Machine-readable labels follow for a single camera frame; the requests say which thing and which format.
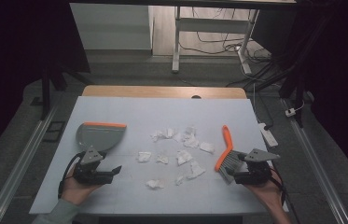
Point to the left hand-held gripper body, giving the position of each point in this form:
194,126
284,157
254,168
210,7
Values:
92,175

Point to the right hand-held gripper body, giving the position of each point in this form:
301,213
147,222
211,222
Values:
255,175

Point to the orange brush with grey bristles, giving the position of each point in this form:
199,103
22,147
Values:
227,146

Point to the grey dustpan with orange edge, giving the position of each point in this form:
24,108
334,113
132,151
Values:
101,137

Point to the white paper scraps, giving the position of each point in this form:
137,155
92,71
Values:
183,157

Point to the person's right hand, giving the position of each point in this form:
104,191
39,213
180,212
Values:
268,192

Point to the person's left hand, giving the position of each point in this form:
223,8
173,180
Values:
75,190

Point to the white power strip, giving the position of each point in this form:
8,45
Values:
268,134

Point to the small white adapter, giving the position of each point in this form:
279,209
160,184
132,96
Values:
290,112

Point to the black metal stand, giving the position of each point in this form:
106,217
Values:
299,71
46,93

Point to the white cabinet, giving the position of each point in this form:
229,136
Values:
111,26

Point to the black rectangular floor frame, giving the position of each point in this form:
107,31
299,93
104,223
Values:
54,131

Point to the aluminium floor rail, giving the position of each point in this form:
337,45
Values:
19,168
317,168

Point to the white desk frame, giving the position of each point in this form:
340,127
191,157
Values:
212,25

